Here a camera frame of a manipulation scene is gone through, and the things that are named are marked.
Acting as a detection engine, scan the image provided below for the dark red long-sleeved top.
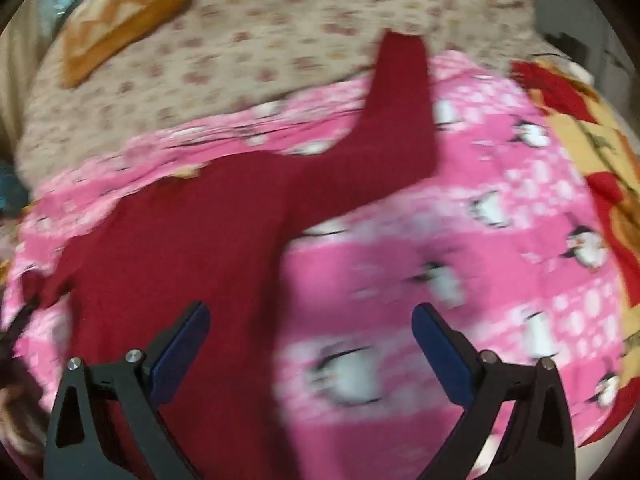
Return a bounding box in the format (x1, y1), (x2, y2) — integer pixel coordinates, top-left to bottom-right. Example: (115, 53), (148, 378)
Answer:
(22, 31), (441, 480)

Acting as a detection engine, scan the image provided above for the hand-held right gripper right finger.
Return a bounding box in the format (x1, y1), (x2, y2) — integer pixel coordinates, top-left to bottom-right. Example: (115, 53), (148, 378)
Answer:
(411, 303), (577, 480)

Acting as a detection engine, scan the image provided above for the red and yellow printed blanket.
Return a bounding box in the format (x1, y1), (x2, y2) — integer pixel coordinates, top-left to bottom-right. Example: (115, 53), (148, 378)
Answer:
(510, 58), (640, 311)

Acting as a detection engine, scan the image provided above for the pink penguin print blanket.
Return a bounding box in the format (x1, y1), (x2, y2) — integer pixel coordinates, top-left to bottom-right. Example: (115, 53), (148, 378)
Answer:
(1, 51), (632, 480)

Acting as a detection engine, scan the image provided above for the orange patterned pillow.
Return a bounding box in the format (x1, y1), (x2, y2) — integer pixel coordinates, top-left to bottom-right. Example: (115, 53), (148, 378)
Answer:
(59, 0), (195, 89)

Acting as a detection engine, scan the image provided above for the beige floral bed sheet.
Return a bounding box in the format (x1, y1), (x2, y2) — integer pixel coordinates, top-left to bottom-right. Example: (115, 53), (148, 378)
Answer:
(16, 0), (546, 186)

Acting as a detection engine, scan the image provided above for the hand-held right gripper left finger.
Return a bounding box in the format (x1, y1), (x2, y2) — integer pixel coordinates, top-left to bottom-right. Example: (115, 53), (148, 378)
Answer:
(43, 301), (211, 480)

